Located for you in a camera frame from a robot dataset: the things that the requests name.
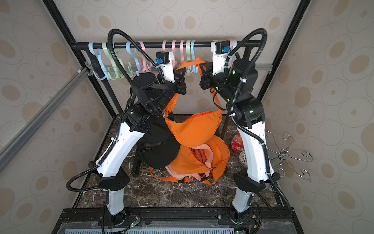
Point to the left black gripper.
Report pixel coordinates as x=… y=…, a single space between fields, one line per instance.
x=180 y=83

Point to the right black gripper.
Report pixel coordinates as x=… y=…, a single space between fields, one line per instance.
x=206 y=78

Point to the orange crossbody bag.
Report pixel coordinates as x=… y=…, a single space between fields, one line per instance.
x=198 y=129

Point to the black crossbody bag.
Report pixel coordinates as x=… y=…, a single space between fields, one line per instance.
x=158 y=147

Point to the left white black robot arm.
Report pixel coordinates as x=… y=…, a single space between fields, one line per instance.
x=150 y=96

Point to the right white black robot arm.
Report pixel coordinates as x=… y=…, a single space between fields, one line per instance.
x=232 y=75

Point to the pink plastic hook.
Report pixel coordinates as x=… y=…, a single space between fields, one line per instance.
x=145 y=67

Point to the light blue leftmost hook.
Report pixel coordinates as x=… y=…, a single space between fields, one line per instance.
x=101 y=71

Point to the red snack packet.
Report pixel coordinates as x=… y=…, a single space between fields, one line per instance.
x=237 y=144

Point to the orange pink backpack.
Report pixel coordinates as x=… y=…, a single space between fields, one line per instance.
x=205 y=163

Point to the patterned round pouch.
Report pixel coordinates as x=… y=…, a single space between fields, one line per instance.
x=243 y=159

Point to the black clothes rack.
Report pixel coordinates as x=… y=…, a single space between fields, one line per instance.
x=83 y=46

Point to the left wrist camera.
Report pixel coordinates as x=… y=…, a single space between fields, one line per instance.
x=164 y=60

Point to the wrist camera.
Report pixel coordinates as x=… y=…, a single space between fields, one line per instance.
x=220 y=50
x=164 y=60

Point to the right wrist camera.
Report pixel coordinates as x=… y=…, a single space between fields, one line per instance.
x=220 y=50

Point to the chrome wire hook stand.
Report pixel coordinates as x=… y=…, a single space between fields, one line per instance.
x=284 y=158

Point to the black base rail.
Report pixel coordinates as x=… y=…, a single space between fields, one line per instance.
x=222 y=220

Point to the aluminium side rail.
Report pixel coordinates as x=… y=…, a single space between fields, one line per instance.
x=24 y=135

